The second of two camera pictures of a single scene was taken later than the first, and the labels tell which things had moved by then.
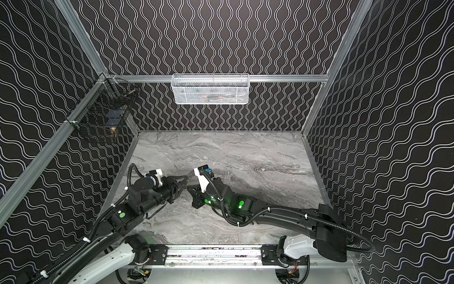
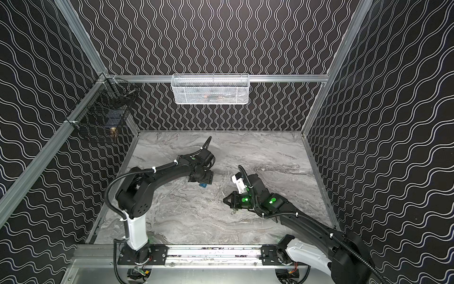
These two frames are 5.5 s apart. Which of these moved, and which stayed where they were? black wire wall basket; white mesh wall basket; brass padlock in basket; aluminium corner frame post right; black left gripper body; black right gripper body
Moved: black right gripper body; black left gripper body
Stayed: brass padlock in basket; white mesh wall basket; aluminium corner frame post right; black wire wall basket
